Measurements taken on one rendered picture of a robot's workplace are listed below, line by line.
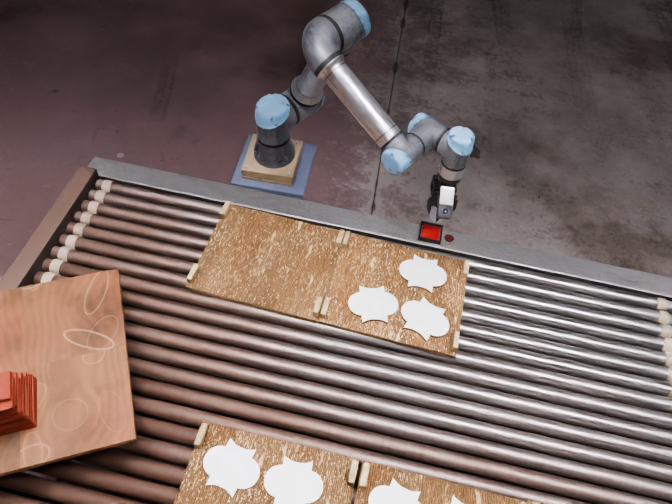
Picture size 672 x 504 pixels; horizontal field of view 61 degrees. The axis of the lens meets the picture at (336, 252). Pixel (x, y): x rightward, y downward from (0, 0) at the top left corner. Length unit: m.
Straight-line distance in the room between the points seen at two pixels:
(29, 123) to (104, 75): 0.59
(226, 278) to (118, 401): 0.49
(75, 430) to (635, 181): 3.36
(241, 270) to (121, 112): 2.24
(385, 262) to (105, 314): 0.84
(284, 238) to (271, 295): 0.22
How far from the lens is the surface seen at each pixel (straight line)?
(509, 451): 1.66
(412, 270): 1.82
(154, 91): 3.98
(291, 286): 1.75
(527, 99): 4.24
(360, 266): 1.81
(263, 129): 1.99
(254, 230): 1.88
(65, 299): 1.71
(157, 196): 2.04
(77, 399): 1.56
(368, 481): 1.53
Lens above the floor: 2.40
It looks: 53 degrees down
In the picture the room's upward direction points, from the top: 7 degrees clockwise
